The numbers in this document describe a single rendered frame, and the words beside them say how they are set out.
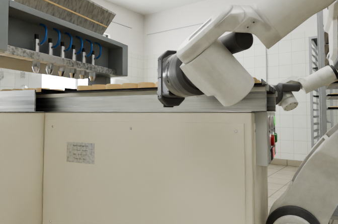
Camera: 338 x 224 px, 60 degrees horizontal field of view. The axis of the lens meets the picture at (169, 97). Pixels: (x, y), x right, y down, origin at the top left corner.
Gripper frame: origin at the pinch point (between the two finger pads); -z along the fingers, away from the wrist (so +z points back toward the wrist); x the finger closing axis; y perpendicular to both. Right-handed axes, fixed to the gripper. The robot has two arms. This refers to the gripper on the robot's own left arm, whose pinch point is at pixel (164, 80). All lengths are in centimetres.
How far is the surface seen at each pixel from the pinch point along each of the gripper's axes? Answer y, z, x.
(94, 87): 12.7, -28.5, 0.4
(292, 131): -321, -301, -36
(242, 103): -20.2, 1.3, -5.2
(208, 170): -13.4, -3.9, -22.2
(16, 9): 36, -37, 25
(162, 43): -179, -516, 139
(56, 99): 23.9, -42.5, -3.1
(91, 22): 10, -71, 33
